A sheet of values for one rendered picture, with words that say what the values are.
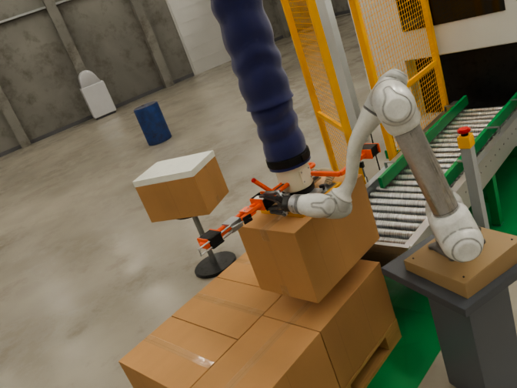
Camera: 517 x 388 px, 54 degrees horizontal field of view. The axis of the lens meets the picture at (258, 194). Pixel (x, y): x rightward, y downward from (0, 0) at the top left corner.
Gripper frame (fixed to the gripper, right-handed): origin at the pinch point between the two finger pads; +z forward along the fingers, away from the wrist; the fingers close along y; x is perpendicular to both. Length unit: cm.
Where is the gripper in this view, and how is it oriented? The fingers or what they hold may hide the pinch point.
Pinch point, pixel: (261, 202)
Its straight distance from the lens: 240.8
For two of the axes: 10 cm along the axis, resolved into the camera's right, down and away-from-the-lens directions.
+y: 3.3, 8.7, 3.6
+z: -7.0, -0.3, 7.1
